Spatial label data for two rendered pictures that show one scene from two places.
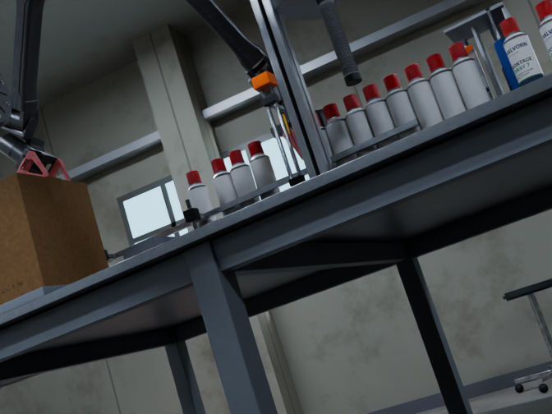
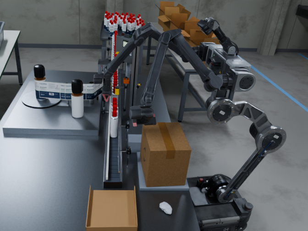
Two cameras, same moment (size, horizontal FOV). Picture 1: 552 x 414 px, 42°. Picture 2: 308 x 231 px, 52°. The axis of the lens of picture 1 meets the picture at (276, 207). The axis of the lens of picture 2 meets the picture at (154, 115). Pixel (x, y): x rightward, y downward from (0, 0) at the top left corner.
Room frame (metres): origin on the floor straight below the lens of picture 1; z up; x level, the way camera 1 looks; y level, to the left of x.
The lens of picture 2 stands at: (2.61, 1.89, 2.16)
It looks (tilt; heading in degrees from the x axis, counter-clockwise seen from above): 30 degrees down; 236
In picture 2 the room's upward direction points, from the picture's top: 6 degrees clockwise
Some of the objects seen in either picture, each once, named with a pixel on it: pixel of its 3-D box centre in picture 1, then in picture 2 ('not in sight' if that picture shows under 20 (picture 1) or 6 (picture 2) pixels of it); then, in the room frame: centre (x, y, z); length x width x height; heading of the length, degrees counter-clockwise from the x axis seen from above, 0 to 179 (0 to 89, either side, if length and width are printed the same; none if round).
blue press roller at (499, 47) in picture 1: (514, 75); not in sight; (1.49, -0.57, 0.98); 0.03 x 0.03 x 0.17
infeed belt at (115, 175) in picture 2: not in sight; (114, 114); (1.64, -0.14, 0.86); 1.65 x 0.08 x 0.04; 65
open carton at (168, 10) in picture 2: not in sight; (173, 21); (-0.38, -2.32, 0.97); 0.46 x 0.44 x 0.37; 77
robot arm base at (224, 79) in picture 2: not in sight; (226, 79); (1.29, 0.65, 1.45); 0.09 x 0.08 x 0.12; 72
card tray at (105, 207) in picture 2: not in sight; (112, 207); (2.06, 0.77, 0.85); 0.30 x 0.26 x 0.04; 65
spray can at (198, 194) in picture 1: (203, 209); (114, 123); (1.79, 0.18, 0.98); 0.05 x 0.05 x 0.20
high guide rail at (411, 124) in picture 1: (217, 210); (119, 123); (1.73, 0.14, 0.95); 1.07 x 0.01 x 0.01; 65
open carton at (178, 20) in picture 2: not in sight; (182, 29); (-0.25, -1.87, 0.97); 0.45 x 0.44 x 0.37; 165
